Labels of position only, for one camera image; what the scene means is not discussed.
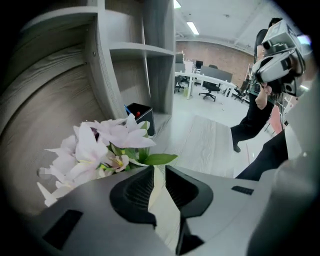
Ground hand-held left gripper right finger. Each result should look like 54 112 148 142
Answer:
164 164 215 256

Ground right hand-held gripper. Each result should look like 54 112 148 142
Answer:
253 18 313 97

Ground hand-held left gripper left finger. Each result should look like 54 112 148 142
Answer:
109 164 158 229

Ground pale pink artificial flowers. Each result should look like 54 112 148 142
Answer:
36 113 179 208

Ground person's right forearm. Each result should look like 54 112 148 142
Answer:
255 91 270 111

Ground person's right hand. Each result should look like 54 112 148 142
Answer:
259 83 274 96

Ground black office chair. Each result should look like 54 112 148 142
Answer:
174 75 186 94
198 80 222 102
231 85 250 104

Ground grey desk partition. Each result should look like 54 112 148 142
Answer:
200 65 234 83

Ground person's black trousers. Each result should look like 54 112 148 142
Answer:
229 96 289 181

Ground long white office desk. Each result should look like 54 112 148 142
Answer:
174 71 237 98

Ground black square pen holder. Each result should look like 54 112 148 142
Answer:
125 102 156 137

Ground grey wooden shelf unit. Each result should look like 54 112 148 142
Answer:
0 0 177 216

